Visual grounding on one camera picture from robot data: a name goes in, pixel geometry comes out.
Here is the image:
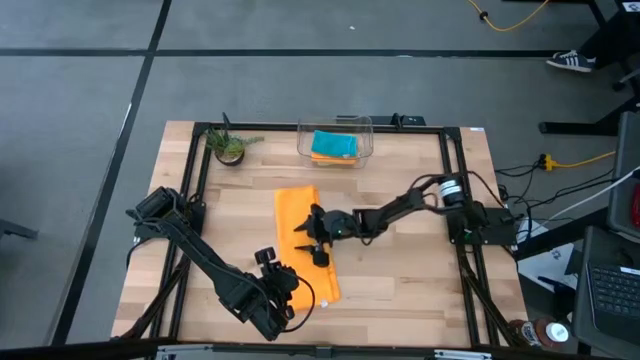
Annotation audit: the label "clear plastic bin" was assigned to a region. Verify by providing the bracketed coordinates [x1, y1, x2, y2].
[296, 113, 375, 169]

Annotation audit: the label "black aluminium table frame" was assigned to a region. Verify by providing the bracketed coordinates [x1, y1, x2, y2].
[112, 119, 526, 351]

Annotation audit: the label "yellow power cord with plug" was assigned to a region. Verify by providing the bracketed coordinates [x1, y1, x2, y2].
[538, 149, 617, 172]

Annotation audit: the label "teal microfiber towel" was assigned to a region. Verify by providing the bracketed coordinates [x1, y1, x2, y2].
[310, 129, 360, 159]

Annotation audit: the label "dark grey laptop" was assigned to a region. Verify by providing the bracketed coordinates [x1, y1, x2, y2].
[572, 225, 640, 360]

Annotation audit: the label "brown bottle white cap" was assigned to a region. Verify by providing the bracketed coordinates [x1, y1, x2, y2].
[508, 318, 570, 351]

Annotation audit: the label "black rig crossbar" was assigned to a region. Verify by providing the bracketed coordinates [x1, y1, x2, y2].
[0, 338, 640, 360]

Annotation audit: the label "small potted green plant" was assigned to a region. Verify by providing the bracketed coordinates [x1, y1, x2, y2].
[204, 124, 266, 168]

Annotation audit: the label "white cable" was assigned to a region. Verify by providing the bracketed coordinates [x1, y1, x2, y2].
[544, 167, 640, 226]

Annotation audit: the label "black desk stand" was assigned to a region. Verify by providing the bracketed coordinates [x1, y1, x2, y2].
[538, 0, 640, 136]

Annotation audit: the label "orange microfiber towel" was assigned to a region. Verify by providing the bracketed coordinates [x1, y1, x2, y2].
[310, 152, 359, 167]
[273, 184, 342, 312]

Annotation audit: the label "person's leg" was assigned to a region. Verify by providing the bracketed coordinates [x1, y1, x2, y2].
[579, 9, 640, 69]

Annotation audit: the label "silver metal bracket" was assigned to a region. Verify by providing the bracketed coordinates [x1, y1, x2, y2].
[155, 343, 216, 360]
[433, 349, 494, 360]

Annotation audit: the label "person's shoe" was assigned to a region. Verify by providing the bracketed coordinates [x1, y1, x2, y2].
[545, 49, 597, 74]

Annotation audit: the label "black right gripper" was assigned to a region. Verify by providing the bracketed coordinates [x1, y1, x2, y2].
[293, 203, 357, 252]

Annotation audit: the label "yellow extension cable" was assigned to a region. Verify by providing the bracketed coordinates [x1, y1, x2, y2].
[467, 0, 551, 33]

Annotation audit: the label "black furniture foot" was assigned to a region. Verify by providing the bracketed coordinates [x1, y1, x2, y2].
[0, 218, 39, 241]

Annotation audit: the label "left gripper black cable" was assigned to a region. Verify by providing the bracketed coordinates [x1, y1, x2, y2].
[279, 274, 316, 334]

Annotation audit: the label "black floor cables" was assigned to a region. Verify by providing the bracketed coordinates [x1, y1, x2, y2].
[494, 159, 616, 221]

